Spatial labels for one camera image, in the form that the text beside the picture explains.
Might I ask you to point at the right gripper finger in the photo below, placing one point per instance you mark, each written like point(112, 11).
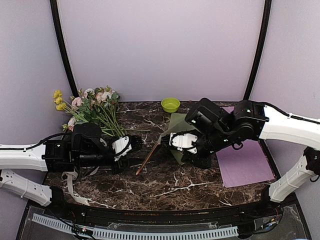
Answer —
point(196, 161)
point(166, 141)

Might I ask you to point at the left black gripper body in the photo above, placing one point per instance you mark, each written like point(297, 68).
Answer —
point(86, 160)

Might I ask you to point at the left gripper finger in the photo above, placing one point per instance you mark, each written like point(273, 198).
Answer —
point(119, 166)
point(136, 143)

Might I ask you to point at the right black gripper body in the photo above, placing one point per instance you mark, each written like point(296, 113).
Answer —
point(218, 137)

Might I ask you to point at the peach and green wrapping paper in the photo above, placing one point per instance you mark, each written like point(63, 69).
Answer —
point(176, 124)

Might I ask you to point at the yellow fake flower stem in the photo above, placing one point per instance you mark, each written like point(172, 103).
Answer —
point(68, 107)

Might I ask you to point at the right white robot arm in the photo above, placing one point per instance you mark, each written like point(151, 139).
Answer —
point(264, 121)

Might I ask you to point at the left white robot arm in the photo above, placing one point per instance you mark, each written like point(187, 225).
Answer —
point(65, 153)

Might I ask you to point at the pink fake flower bunch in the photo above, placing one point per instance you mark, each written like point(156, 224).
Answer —
point(99, 106)

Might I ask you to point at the cream ribbon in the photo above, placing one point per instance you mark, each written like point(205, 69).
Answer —
point(71, 176)

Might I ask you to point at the green plastic bowl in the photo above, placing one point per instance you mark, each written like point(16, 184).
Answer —
point(170, 105)

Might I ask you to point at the purple wrapping paper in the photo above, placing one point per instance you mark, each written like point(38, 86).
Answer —
point(246, 166)

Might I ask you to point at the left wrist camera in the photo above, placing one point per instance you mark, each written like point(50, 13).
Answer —
point(121, 147)

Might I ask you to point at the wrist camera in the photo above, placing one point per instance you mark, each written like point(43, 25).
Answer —
point(183, 141)
point(121, 147)

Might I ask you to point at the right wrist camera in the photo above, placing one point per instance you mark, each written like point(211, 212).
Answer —
point(183, 141)

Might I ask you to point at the black front rail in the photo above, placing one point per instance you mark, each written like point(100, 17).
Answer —
point(231, 207)

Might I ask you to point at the white slotted cable duct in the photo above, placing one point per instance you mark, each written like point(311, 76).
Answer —
point(118, 231)

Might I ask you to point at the right black frame post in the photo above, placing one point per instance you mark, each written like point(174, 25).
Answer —
point(259, 49)

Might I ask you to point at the black frame post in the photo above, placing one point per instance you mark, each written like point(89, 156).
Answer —
point(259, 49)
point(62, 47)

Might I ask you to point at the left black frame post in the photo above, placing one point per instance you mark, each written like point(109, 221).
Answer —
point(62, 47)

